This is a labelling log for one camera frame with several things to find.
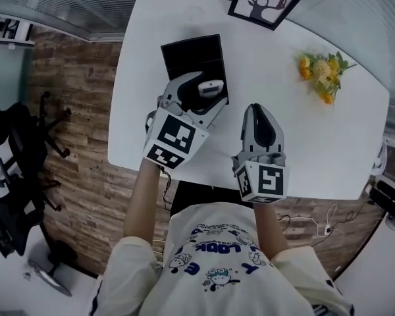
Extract yellow flower bouquet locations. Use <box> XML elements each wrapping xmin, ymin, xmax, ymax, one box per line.
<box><xmin>295</xmin><ymin>51</ymin><xmax>358</xmax><ymax>106</ymax></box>

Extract black floor cable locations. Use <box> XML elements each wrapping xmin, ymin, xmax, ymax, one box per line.
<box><xmin>278</xmin><ymin>207</ymin><xmax>358</xmax><ymax>235</ymax></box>

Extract cream printed t-shirt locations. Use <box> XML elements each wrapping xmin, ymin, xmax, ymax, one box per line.
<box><xmin>91</xmin><ymin>201</ymin><xmax>356</xmax><ymax>316</ymax></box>

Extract black office chair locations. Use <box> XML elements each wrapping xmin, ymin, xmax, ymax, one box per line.
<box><xmin>0</xmin><ymin>90</ymin><xmax>72</xmax><ymax>259</ymax></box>

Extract black storage box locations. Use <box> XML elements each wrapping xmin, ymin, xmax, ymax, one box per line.
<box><xmin>160</xmin><ymin>34</ymin><xmax>232</xmax><ymax>107</ymax></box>

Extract black framed deer picture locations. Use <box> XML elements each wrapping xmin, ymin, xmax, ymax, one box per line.
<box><xmin>227</xmin><ymin>0</ymin><xmax>307</xmax><ymax>32</ymax></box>

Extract person's right forearm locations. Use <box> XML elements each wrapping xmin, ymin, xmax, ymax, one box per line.
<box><xmin>251</xmin><ymin>198</ymin><xmax>290</xmax><ymax>261</ymax></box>

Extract person's left forearm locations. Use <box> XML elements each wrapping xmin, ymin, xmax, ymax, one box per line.
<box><xmin>122</xmin><ymin>158</ymin><xmax>172</xmax><ymax>245</ymax></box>

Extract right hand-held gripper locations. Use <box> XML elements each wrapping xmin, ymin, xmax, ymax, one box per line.
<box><xmin>231</xmin><ymin>103</ymin><xmax>290</xmax><ymax>205</ymax></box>

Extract white charger cable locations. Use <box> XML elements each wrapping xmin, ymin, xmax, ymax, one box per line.
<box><xmin>310</xmin><ymin>202</ymin><xmax>343</xmax><ymax>237</ymax></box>

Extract white remote control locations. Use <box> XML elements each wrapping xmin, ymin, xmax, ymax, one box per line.
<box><xmin>197</xmin><ymin>80</ymin><xmax>221</xmax><ymax>98</ymax></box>

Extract round floor stand base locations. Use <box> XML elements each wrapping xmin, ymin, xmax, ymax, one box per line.
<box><xmin>27</xmin><ymin>238</ymin><xmax>74</xmax><ymax>298</ymax></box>

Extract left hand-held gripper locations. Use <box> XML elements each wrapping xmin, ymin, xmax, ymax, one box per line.
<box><xmin>142</xmin><ymin>70</ymin><xmax>228</xmax><ymax>171</ymax></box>

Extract thin black cable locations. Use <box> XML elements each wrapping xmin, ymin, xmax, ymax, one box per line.
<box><xmin>158</xmin><ymin>165</ymin><xmax>174</xmax><ymax>212</ymax></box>

